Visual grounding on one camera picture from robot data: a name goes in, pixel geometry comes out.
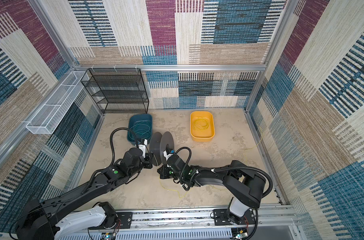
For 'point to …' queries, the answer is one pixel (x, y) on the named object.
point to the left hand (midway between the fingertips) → (155, 153)
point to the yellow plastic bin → (207, 135)
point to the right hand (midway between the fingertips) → (157, 173)
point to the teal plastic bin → (133, 119)
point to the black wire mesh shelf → (117, 90)
